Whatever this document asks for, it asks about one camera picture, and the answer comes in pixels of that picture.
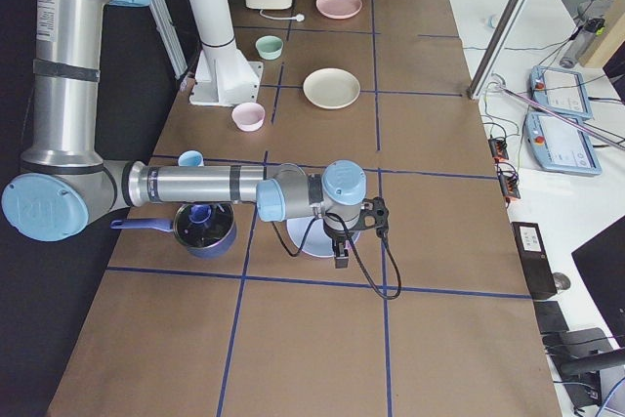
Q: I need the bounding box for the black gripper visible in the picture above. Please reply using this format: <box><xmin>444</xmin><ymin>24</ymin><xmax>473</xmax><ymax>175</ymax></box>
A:
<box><xmin>323</xmin><ymin>218</ymin><xmax>353</xmax><ymax>269</ymax></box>

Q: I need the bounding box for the blue plate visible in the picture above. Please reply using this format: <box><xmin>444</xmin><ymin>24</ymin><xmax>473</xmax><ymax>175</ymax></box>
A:
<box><xmin>286</xmin><ymin>217</ymin><xmax>334</xmax><ymax>258</ymax></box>

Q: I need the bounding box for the cream plate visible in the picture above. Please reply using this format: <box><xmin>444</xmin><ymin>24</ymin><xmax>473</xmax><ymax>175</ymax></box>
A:
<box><xmin>303</xmin><ymin>67</ymin><xmax>360</xmax><ymax>109</ymax></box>

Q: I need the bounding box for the pink plate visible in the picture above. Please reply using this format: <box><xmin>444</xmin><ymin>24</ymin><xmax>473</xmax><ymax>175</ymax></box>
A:
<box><xmin>315</xmin><ymin>0</ymin><xmax>363</xmax><ymax>20</ymax></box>

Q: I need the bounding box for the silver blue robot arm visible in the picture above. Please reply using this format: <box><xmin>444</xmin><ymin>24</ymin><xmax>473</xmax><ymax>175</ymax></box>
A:
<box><xmin>2</xmin><ymin>0</ymin><xmax>366</xmax><ymax>268</ymax></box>

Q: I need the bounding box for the blue cup in saucepan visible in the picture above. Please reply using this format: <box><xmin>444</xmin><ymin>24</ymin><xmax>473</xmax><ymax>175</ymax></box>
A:
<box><xmin>188</xmin><ymin>204</ymin><xmax>213</xmax><ymax>225</ymax></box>

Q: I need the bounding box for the pink bowl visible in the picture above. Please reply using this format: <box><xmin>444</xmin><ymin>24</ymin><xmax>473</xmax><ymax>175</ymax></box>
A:
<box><xmin>231</xmin><ymin>103</ymin><xmax>266</xmax><ymax>132</ymax></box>

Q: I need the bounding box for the light blue cup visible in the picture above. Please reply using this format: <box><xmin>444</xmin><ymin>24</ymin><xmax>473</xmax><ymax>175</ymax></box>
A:
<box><xmin>178</xmin><ymin>150</ymin><xmax>204</xmax><ymax>167</ymax></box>

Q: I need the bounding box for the lower orange black connector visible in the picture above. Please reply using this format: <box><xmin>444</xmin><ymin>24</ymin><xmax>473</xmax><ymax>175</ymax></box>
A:
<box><xmin>497</xmin><ymin>169</ymin><xmax>521</xmax><ymax>202</ymax></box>

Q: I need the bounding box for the orange black connector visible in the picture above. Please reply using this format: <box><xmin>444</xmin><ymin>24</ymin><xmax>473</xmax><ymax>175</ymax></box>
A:
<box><xmin>497</xmin><ymin>169</ymin><xmax>521</xmax><ymax>202</ymax></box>
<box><xmin>488</xmin><ymin>137</ymin><xmax>509</xmax><ymax>162</ymax></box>

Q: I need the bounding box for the upper orange black connector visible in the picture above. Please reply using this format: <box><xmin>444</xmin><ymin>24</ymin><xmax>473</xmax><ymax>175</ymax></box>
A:
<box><xmin>488</xmin><ymin>137</ymin><xmax>509</xmax><ymax>162</ymax></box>

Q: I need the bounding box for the black box with label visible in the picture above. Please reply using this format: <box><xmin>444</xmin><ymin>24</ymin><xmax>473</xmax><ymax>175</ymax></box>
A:
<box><xmin>511</xmin><ymin>222</ymin><xmax>557</xmax><ymax>300</ymax></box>

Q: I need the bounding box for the grey round knob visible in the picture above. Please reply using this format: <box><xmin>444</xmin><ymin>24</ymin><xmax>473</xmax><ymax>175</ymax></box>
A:
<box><xmin>553</xmin><ymin>272</ymin><xmax>571</xmax><ymax>293</ymax></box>

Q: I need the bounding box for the green bowl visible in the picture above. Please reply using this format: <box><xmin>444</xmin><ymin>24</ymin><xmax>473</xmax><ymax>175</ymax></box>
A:
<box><xmin>255</xmin><ymin>35</ymin><xmax>283</xmax><ymax>61</ymax></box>

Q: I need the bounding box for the lower blue teach pendant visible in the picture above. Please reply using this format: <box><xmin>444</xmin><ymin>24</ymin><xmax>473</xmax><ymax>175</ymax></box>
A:
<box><xmin>524</xmin><ymin>111</ymin><xmax>603</xmax><ymax>176</ymax></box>

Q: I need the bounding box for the blue teach pendant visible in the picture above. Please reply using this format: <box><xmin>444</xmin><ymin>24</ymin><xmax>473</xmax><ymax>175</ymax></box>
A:
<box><xmin>524</xmin><ymin>111</ymin><xmax>603</xmax><ymax>176</ymax></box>
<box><xmin>529</xmin><ymin>65</ymin><xmax>593</xmax><ymax>120</ymax></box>

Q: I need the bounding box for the pink thin rod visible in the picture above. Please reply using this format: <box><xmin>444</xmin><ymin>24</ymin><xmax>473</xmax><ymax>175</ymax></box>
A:
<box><xmin>495</xmin><ymin>85</ymin><xmax>624</xmax><ymax>150</ymax></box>

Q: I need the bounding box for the black monitor stand base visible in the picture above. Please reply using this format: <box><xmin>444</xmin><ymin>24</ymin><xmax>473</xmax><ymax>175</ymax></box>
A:
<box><xmin>533</xmin><ymin>301</ymin><xmax>624</xmax><ymax>389</ymax></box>

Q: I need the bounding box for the black monitor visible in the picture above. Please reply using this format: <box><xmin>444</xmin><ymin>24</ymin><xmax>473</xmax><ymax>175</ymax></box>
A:
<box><xmin>572</xmin><ymin>223</ymin><xmax>624</xmax><ymax>345</ymax></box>

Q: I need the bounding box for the upper blue teach pendant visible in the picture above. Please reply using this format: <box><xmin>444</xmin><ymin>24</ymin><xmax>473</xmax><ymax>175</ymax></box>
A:
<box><xmin>529</xmin><ymin>65</ymin><xmax>593</xmax><ymax>120</ymax></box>

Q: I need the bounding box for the grey water bottle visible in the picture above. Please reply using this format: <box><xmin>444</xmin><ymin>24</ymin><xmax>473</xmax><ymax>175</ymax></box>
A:
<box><xmin>559</xmin><ymin>17</ymin><xmax>605</xmax><ymax>69</ymax></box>

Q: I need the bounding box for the wooden board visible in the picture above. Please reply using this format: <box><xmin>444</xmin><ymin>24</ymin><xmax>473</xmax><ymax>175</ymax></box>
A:
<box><xmin>579</xmin><ymin>0</ymin><xmax>624</xmax><ymax>68</ymax></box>

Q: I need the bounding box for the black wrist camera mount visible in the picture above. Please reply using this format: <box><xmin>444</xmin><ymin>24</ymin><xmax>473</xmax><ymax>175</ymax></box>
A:
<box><xmin>359</xmin><ymin>196</ymin><xmax>390</xmax><ymax>239</ymax></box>

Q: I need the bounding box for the black braided cable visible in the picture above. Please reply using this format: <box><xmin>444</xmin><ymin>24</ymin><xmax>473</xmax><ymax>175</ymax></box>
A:
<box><xmin>271</xmin><ymin>209</ymin><xmax>403</xmax><ymax>301</ymax></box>

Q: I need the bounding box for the white toaster power cord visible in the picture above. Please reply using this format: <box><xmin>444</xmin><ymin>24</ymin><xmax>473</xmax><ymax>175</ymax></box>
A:
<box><xmin>258</xmin><ymin>8</ymin><xmax>307</xmax><ymax>23</ymax></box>

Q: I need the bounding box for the aluminium frame post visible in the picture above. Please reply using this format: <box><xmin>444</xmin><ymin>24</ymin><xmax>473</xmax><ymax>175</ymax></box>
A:
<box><xmin>467</xmin><ymin>0</ymin><xmax>528</xmax><ymax>100</ymax></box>

